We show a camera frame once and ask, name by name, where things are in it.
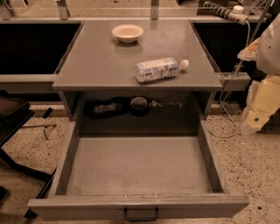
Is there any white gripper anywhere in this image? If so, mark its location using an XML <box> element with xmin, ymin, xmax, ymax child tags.
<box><xmin>237</xmin><ymin>13</ymin><xmax>280</xmax><ymax>135</ymax></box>

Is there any open grey top drawer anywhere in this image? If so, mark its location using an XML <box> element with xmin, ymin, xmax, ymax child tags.
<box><xmin>28</xmin><ymin>122</ymin><xmax>249</xmax><ymax>221</ymax></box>

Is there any white power strip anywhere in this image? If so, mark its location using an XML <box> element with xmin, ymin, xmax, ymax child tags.
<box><xmin>203</xmin><ymin>1</ymin><xmax>248</xmax><ymax>25</ymax></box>

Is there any black tape roll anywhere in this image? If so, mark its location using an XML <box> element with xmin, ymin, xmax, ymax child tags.
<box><xmin>129</xmin><ymin>96</ymin><xmax>149</xmax><ymax>116</ymax></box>

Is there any white bowl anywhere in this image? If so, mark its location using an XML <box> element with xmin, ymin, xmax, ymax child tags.
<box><xmin>112</xmin><ymin>24</ymin><xmax>144</xmax><ymax>44</ymax></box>

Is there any grey cabinet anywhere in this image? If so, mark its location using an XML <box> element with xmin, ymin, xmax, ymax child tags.
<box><xmin>53</xmin><ymin>20</ymin><xmax>221</xmax><ymax>135</ymax></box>

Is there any black bag with object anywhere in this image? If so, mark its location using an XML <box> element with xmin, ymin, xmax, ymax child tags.
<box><xmin>84</xmin><ymin>97</ymin><xmax>130</xmax><ymax>119</ymax></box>

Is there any thin rod on floor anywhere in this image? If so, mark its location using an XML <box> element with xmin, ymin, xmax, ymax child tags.
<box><xmin>22</xmin><ymin>124</ymin><xmax>57</xmax><ymax>129</ymax></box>

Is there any black chair base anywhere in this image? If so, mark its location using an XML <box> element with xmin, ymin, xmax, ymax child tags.
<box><xmin>0</xmin><ymin>90</ymin><xmax>58</xmax><ymax>220</ymax></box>

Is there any white power cable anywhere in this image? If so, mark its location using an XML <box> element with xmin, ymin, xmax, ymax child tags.
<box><xmin>207</xmin><ymin>20</ymin><xmax>252</xmax><ymax>139</ymax></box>

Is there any black drawer handle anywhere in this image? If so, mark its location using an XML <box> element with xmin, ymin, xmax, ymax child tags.
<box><xmin>123</xmin><ymin>208</ymin><xmax>159</xmax><ymax>222</ymax></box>

